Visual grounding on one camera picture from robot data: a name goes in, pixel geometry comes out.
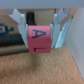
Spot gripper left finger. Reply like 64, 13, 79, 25
7, 8, 31, 52

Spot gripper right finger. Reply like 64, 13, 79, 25
49, 8, 73, 48

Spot pink block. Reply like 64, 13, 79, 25
27, 24, 52, 54

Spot white cabinet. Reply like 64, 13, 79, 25
61, 9, 84, 54

